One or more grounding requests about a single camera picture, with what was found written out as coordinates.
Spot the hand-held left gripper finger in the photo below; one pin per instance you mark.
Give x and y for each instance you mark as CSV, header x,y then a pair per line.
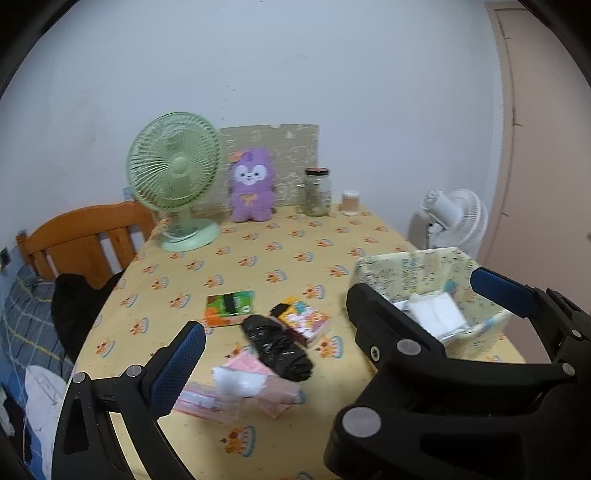
x,y
178,369

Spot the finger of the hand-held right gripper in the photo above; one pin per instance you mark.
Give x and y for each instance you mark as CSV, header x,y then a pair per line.
x,y
392,327
503,291

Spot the pink tissue pack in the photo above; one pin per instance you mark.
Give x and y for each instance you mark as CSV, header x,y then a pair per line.
x,y
203,404
272,385

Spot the printed fabric storage box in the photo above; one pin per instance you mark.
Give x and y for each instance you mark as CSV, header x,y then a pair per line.
x,y
406,270

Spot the green tissue pack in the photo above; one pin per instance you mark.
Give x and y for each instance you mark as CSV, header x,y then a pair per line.
x,y
228,307

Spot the yellow cartoon tissue pack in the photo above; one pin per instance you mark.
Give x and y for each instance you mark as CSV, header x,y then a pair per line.
x,y
307,323

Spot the black plastic bag roll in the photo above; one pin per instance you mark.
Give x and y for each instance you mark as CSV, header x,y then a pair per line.
x,y
277,346

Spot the white tissue pack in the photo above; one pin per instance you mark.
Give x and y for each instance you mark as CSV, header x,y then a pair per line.
x,y
438,314

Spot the white standing fan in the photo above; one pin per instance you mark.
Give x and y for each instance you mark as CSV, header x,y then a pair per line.
x,y
464,217

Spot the black cloth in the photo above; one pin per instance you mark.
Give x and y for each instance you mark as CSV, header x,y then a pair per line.
x,y
76,309

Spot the cotton swab container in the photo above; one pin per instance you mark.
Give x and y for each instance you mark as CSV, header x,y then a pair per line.
x,y
350,204

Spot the pink door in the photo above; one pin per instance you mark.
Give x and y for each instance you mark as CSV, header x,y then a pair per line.
x,y
540,161

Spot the white cloth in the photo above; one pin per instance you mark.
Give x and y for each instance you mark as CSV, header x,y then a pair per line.
x,y
44,397

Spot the glass jar with black lid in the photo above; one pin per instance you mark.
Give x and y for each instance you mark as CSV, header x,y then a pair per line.
x,y
317,196

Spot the blue plaid bedding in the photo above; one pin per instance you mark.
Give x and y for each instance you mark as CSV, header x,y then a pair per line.
x,y
27,314

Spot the wooden chair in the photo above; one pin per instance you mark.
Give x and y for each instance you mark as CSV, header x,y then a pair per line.
x,y
78,230

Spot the purple plush toy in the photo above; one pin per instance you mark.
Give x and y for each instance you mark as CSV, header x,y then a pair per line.
x,y
251,194

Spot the green desk fan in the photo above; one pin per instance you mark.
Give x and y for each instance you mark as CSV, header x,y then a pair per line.
x,y
178,166

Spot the beige patterned board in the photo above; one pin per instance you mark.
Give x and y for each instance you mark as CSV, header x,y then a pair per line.
x,y
295,147

